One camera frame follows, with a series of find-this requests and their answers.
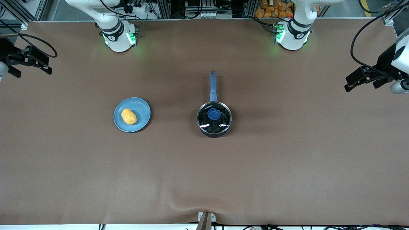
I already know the yellow potato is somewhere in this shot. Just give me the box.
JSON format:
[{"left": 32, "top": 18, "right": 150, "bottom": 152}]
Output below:
[{"left": 121, "top": 108, "right": 137, "bottom": 125}]

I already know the glass lid blue knob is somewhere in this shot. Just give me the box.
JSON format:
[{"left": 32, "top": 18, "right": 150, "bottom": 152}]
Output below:
[{"left": 197, "top": 102, "right": 232, "bottom": 134}]

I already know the blue round plate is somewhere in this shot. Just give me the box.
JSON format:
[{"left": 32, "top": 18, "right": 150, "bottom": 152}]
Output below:
[{"left": 113, "top": 97, "right": 151, "bottom": 133}]

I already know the orange bread pile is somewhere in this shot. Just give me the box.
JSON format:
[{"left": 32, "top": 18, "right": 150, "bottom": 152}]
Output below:
[{"left": 255, "top": 0, "right": 294, "bottom": 19}]

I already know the white socket with black plugs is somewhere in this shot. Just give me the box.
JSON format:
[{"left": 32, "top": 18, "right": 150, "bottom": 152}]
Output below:
[{"left": 123, "top": 2, "right": 148, "bottom": 14}]

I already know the white power strip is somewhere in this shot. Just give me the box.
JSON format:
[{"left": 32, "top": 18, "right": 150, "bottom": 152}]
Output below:
[{"left": 185, "top": 11, "right": 231, "bottom": 19}]

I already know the brown table mat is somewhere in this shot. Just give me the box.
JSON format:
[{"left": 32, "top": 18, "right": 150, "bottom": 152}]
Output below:
[{"left": 0, "top": 18, "right": 409, "bottom": 226}]

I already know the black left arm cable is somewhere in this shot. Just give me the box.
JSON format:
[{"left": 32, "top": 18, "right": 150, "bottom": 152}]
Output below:
[{"left": 350, "top": 0, "right": 409, "bottom": 77}]

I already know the aluminium frame profile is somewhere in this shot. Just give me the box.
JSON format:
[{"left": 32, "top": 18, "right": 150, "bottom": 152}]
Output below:
[
  {"left": 0, "top": 0, "right": 48, "bottom": 31},
  {"left": 382, "top": 0, "right": 409, "bottom": 26}
]

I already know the aluminium frame post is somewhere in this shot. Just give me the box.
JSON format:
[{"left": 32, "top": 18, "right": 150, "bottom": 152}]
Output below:
[
  {"left": 158, "top": 0, "right": 171, "bottom": 19},
  {"left": 244, "top": 0, "right": 258, "bottom": 18}
]

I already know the black pot blue handle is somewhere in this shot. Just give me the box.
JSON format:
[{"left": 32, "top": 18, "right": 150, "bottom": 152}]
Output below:
[{"left": 196, "top": 71, "right": 232, "bottom": 138}]

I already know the metal clamp bracket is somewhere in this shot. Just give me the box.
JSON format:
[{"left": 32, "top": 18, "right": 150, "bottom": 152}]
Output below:
[{"left": 198, "top": 211, "right": 216, "bottom": 230}]

